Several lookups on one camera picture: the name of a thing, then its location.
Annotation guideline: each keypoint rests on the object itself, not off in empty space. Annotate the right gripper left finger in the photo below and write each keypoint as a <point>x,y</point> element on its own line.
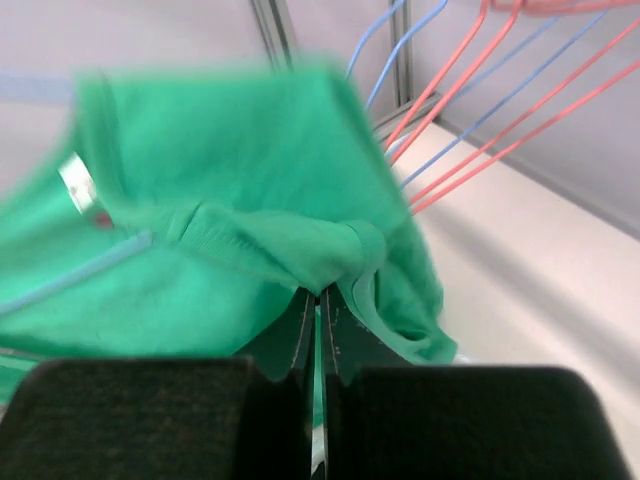
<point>248,416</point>

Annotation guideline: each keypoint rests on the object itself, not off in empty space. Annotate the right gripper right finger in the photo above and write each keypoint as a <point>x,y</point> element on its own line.
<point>388,419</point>

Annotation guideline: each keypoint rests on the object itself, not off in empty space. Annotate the light blue hanger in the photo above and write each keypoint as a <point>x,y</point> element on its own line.
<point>369,39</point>
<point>117,254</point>
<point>578,153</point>

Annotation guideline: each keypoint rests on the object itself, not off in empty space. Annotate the green tank top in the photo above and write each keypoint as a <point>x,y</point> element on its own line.
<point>252,183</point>

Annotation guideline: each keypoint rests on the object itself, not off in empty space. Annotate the right aluminium frame post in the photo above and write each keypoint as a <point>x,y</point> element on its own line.
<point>296,33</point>

